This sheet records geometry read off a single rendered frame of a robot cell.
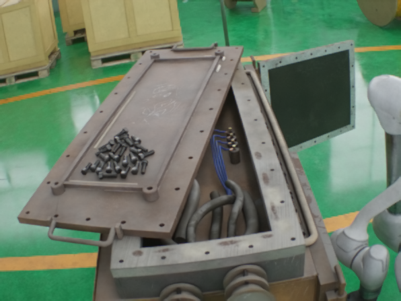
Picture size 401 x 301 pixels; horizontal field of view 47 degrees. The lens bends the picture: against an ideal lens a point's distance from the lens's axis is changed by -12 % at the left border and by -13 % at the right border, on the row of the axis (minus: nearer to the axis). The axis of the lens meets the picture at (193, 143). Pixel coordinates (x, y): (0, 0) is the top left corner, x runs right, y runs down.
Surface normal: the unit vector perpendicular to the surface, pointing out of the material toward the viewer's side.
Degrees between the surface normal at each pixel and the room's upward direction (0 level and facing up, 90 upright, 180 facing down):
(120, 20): 90
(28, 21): 90
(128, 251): 0
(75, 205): 0
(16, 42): 90
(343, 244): 60
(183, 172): 0
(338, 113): 90
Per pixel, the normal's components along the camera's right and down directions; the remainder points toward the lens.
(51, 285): -0.12, -0.87
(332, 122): 0.41, 0.40
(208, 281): 0.05, 0.48
